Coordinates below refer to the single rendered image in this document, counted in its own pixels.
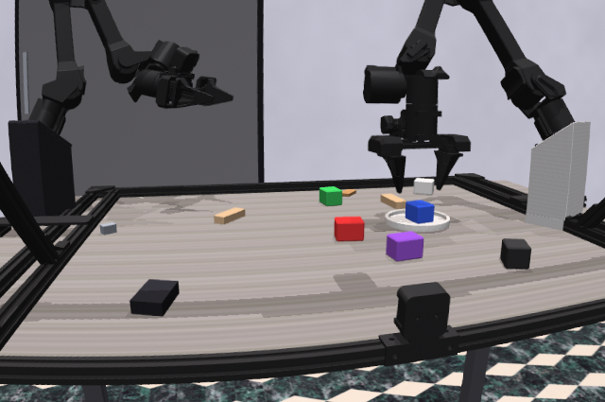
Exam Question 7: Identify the blue block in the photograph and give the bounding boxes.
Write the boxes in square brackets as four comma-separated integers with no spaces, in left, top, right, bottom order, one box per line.
[406,201,435,224]

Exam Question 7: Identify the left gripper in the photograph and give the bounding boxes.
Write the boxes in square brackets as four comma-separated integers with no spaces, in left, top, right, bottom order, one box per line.
[152,72,233,109]

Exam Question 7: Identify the white saucer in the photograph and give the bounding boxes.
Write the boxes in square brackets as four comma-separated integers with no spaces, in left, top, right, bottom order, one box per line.
[385,209,450,232]

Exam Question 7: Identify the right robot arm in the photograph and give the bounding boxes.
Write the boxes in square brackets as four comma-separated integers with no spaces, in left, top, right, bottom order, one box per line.
[363,0,575,141]

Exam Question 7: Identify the red block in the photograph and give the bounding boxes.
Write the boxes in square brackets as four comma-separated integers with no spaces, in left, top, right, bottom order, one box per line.
[334,217,365,241]

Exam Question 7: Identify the green block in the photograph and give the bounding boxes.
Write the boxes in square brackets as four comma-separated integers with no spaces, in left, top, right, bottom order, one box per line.
[320,186,342,206]

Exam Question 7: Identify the purple block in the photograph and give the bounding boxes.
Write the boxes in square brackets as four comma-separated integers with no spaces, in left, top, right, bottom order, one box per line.
[386,232,424,261]

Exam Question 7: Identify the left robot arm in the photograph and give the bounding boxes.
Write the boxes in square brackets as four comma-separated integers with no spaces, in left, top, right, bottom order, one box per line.
[28,0,199,135]

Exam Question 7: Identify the white block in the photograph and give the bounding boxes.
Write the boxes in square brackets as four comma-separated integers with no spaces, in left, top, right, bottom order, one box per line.
[413,178,435,195]

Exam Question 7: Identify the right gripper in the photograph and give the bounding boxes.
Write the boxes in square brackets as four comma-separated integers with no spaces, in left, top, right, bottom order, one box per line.
[368,104,471,194]

